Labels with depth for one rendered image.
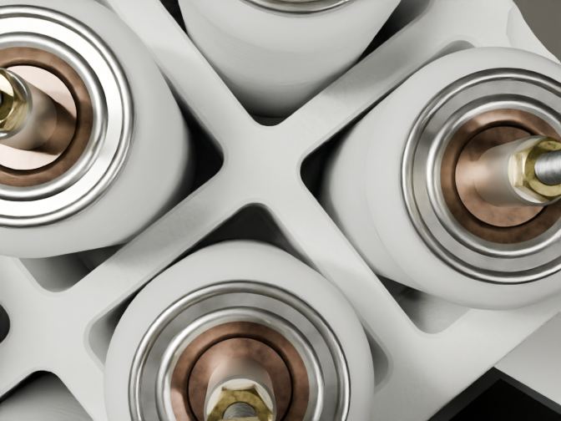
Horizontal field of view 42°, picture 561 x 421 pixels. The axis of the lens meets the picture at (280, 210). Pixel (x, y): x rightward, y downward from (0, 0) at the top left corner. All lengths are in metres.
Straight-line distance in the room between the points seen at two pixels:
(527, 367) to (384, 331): 0.23
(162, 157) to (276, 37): 0.06
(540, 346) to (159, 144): 0.36
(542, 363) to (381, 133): 0.32
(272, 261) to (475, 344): 0.12
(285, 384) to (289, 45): 0.12
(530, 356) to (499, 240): 0.29
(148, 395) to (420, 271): 0.10
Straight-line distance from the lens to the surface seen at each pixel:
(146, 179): 0.26
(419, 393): 0.34
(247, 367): 0.24
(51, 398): 0.37
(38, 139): 0.25
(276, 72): 0.31
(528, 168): 0.23
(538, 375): 0.55
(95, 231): 0.26
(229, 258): 0.26
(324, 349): 0.26
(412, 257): 0.26
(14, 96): 0.23
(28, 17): 0.27
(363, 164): 0.27
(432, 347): 0.34
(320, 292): 0.26
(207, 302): 0.25
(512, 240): 0.27
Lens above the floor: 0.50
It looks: 87 degrees down
